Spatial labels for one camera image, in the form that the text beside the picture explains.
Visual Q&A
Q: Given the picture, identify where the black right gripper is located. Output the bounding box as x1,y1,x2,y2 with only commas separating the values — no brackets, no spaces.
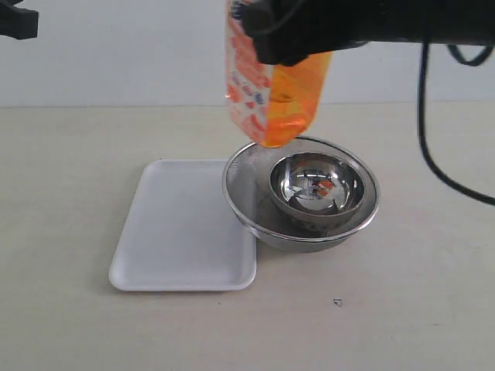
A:
347,0,495,47

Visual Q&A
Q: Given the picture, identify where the orange pump soap bottle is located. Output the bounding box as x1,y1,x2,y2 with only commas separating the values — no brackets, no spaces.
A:
225,1,332,148

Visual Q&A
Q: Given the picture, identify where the small shiny steel bowl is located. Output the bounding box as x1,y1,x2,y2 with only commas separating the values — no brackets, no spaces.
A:
268,152,365,232

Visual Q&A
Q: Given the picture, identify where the large steel mesh colander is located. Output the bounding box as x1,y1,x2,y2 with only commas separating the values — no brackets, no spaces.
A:
223,136,380,253

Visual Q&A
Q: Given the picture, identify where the white rectangular plastic tray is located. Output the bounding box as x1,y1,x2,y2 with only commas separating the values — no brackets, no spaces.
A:
109,159,257,292

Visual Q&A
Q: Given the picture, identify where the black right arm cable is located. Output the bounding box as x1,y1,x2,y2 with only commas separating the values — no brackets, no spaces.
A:
416,38,495,206

